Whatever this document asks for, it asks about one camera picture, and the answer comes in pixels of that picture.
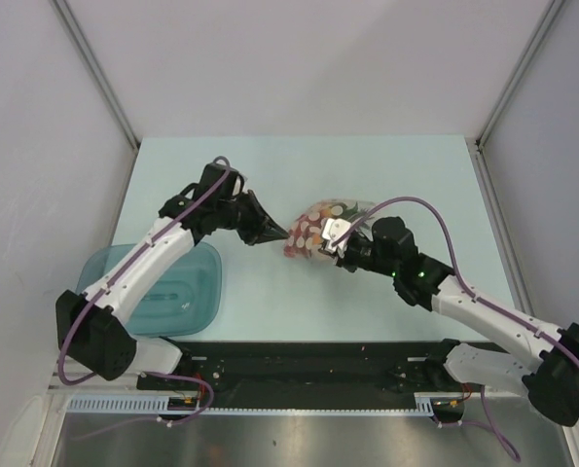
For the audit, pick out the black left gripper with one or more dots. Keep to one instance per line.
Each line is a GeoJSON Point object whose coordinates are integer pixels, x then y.
{"type": "Point", "coordinates": [262, 228]}

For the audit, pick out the clear dotted zip top bag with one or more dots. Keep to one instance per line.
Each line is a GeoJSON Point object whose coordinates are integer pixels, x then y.
{"type": "Point", "coordinates": [305, 233]}

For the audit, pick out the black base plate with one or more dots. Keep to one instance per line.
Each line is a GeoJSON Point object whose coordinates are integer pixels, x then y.
{"type": "Point", "coordinates": [343, 376]}

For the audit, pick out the aluminium frame post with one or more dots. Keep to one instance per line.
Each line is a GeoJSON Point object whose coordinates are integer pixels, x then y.
{"type": "Point", "coordinates": [81, 44]}
{"type": "Point", "coordinates": [534, 44]}

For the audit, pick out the right aluminium frame post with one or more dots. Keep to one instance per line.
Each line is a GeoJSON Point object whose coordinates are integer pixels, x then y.
{"type": "Point", "coordinates": [534, 44]}

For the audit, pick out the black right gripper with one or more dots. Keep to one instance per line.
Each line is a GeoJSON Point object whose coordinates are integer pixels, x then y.
{"type": "Point", "coordinates": [344, 262]}

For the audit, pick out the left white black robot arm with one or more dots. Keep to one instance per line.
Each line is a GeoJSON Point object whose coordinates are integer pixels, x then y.
{"type": "Point", "coordinates": [92, 336]}

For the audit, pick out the teal plastic container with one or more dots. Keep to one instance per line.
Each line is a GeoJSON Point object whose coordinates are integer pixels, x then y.
{"type": "Point", "coordinates": [182, 302]}

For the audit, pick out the left aluminium frame post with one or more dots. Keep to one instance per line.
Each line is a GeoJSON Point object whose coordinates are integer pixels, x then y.
{"type": "Point", "coordinates": [81, 44]}

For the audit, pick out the fake pineapple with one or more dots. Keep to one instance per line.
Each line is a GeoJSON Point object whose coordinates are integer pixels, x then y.
{"type": "Point", "coordinates": [355, 209]}

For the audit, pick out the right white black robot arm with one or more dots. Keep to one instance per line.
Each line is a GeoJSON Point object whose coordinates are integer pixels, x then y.
{"type": "Point", "coordinates": [535, 359]}

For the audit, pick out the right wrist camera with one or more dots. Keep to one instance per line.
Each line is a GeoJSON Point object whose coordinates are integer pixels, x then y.
{"type": "Point", "coordinates": [332, 231]}

